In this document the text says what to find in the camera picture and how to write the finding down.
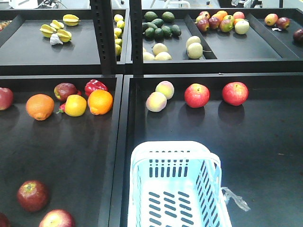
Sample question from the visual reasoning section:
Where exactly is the pale peach front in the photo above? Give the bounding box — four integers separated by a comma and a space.
146, 92, 167, 112

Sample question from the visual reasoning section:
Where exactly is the dark red apple front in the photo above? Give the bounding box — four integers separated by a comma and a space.
17, 180, 50, 212

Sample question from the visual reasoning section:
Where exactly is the dark red yellow apple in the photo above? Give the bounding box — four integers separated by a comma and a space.
54, 83, 78, 102

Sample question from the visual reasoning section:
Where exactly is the orange left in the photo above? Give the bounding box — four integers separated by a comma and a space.
26, 94, 54, 121

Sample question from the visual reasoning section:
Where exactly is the clear plastic wrap strip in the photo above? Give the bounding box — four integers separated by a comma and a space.
221, 187, 250, 212

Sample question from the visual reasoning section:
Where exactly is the red bell pepper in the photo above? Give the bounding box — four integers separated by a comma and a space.
84, 79, 108, 96

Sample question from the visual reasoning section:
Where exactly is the orange right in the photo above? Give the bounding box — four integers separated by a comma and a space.
88, 89, 113, 115

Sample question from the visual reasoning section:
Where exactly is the pale peach rear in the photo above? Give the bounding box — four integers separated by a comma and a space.
155, 80, 175, 100

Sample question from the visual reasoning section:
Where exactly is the red apple far corner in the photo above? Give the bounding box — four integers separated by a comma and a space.
0, 87, 14, 111

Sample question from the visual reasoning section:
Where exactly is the light blue plastic basket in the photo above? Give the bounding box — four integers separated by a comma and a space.
127, 141, 231, 227

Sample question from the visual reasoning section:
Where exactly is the black wooden produce stand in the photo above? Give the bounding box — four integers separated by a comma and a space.
0, 9, 303, 227

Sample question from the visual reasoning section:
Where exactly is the yellow starfruit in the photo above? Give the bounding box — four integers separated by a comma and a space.
62, 14, 80, 26

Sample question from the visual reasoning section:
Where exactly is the orange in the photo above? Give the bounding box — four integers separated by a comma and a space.
26, 94, 54, 121
88, 89, 113, 115

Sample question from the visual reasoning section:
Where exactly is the pale peach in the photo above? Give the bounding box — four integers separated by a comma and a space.
146, 92, 167, 112
155, 80, 175, 100

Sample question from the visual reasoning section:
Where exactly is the red chilli pepper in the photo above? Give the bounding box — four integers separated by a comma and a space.
56, 103, 66, 114

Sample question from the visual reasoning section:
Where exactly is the white garlic bulb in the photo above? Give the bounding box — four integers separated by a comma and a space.
50, 34, 63, 45

